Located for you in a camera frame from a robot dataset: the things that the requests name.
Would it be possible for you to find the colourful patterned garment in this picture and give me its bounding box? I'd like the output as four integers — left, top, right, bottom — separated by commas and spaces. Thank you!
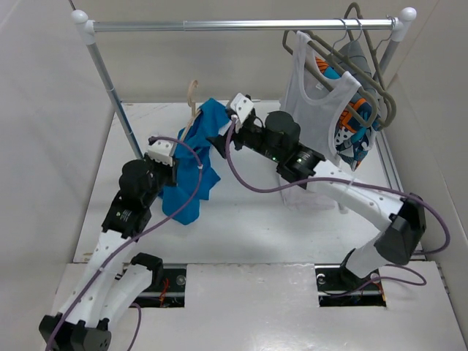
315, 58, 377, 171

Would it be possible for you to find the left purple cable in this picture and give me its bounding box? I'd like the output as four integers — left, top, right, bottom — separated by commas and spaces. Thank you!
45, 135, 204, 351

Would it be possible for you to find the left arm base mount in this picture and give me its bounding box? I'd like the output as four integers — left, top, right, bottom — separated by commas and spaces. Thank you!
122, 253, 187, 309

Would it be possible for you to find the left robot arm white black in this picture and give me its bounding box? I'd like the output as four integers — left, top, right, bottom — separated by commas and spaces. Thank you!
39, 152, 178, 350

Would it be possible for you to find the purple cable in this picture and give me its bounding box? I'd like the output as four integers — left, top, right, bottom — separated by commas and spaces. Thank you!
225, 113, 451, 293
45, 135, 204, 351

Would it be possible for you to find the blue t shirt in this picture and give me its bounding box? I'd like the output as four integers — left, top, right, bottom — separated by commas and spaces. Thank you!
160, 98, 230, 225

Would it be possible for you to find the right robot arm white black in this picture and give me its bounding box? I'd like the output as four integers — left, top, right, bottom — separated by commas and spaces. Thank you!
207, 107, 426, 288

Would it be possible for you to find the grey velvet hanger middle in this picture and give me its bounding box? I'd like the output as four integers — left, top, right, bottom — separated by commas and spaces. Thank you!
305, 17, 403, 130

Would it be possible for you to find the grey garment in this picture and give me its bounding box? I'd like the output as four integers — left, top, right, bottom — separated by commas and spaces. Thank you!
335, 41, 377, 102

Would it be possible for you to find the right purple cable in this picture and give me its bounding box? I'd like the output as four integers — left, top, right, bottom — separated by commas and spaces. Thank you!
225, 113, 451, 293

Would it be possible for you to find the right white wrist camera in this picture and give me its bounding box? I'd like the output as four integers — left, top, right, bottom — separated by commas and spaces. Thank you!
226, 93, 254, 132

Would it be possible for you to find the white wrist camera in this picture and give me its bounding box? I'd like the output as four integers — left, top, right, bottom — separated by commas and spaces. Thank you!
226, 93, 254, 132
147, 137, 176, 167

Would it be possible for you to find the grey velvet hanger front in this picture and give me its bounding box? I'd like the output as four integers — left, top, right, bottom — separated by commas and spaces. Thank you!
282, 29, 378, 128

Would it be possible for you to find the white mesh tank top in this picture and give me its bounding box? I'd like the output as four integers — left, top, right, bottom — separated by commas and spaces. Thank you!
279, 30, 362, 213

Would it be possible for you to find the silver clothes rack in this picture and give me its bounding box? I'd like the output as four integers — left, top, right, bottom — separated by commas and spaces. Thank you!
71, 7, 418, 158

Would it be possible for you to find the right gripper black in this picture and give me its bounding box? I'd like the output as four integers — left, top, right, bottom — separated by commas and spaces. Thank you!
206, 117, 283, 163

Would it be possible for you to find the grey velvet hanger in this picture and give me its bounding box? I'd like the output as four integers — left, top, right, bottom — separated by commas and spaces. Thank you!
305, 17, 403, 130
344, 1, 398, 91
282, 29, 378, 128

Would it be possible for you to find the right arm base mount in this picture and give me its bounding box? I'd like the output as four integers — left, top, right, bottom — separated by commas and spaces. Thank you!
314, 265, 386, 307

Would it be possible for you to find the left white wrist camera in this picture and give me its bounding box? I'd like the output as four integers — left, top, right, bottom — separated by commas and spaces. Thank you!
147, 137, 176, 167

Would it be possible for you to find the grey velvet hanger rear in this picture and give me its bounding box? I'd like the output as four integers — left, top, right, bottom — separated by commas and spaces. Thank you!
344, 1, 398, 91

